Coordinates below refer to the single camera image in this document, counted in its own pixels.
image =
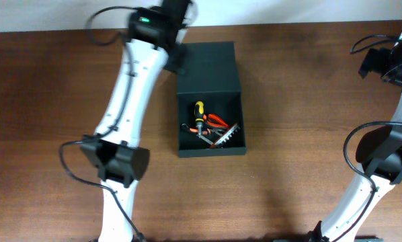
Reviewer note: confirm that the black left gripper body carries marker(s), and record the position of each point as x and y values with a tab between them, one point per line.
180	60

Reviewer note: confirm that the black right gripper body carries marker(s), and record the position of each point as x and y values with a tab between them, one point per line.
392	64

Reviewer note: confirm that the black box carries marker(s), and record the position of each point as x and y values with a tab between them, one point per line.
211	77

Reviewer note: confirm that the orange black needle nose pliers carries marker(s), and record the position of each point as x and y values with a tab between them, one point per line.
219	132

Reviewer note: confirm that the silver ratchet wrench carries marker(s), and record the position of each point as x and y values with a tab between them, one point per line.
204	139

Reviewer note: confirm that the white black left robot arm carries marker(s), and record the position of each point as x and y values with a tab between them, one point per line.
152	42

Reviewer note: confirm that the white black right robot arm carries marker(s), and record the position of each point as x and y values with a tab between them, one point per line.
372	150

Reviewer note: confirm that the black yellow stubby screwdriver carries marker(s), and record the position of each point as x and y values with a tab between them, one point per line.
199	116

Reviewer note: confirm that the orange socket bit holder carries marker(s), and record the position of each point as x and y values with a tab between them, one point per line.
225	137

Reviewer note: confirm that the red black cutting pliers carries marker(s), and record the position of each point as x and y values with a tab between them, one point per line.
214	121

